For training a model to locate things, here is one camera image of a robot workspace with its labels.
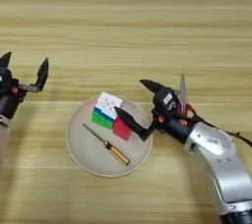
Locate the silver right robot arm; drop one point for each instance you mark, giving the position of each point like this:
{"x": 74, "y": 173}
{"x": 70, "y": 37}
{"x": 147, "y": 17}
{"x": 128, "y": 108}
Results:
{"x": 226, "y": 169}

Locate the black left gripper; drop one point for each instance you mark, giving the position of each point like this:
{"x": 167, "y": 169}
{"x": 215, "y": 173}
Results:
{"x": 10, "y": 103}

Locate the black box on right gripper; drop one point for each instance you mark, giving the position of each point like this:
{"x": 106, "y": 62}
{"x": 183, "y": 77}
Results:
{"x": 165, "y": 100}

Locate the round beige plate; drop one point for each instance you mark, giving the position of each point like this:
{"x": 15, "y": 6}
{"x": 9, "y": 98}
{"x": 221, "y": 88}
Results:
{"x": 85, "y": 149}

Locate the multicolour puzzle cube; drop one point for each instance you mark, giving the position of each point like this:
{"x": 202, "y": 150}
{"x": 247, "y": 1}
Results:
{"x": 108, "y": 105}

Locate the red cube block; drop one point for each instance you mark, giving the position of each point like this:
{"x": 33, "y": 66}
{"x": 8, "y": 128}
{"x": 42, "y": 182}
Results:
{"x": 122, "y": 131}

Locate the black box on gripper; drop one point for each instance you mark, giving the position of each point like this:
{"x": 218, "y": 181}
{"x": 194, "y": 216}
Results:
{"x": 165, "y": 100}
{"x": 5, "y": 80}

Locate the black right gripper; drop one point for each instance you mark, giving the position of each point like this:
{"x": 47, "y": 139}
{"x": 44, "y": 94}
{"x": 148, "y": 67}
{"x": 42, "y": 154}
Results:
{"x": 174, "y": 124}

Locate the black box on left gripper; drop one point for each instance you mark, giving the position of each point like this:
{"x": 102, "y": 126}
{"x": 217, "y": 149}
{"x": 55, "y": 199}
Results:
{"x": 5, "y": 80}

